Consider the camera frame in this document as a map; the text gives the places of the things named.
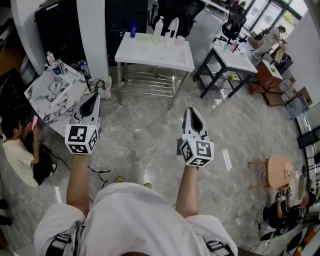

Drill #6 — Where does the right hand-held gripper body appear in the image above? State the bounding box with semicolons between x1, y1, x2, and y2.
176;131;215;168

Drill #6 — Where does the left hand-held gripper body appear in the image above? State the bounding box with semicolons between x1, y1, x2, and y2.
64;116;101;155

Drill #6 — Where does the person's right forearm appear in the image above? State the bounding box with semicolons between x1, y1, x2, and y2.
174;164;201;219

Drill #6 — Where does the person's left forearm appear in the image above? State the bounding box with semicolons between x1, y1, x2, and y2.
66;152;91;218

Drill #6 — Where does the tote bag with face print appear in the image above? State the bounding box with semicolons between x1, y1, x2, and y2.
88;76;113;100

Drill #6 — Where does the marble pattern sink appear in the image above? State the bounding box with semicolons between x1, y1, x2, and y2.
24;62;91;138

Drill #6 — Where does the chrome faucet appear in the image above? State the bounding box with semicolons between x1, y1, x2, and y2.
44;58;67;76

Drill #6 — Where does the steel sink stand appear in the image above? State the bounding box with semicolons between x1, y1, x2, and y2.
116;62;191;111

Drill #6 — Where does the black metal stand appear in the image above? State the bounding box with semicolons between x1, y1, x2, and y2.
194;47;256;100

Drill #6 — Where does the white desk with items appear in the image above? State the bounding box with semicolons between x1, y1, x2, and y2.
212;43;259;75

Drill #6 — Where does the round wooden stool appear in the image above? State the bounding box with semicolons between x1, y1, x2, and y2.
248;154;295;191

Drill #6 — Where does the brown wooden cabinet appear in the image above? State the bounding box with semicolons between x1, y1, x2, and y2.
248;59;285;107

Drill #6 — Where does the clear pump bottle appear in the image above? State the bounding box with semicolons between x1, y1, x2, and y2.
152;15;165;43

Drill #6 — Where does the person's white shirt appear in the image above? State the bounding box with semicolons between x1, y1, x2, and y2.
33;182;238;256

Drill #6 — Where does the white arched faucet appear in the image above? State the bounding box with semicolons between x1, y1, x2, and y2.
163;17;180;45

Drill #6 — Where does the small black office chair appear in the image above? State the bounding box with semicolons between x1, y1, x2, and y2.
213;8;251;45

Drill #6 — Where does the black mesh office chair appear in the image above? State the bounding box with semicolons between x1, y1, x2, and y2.
149;0;206;39

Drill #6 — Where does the black floor cable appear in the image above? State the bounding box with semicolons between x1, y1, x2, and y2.
37;139;111;203

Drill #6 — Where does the black harness strap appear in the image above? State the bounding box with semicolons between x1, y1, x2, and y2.
45;224;86;256
204;239;236;256

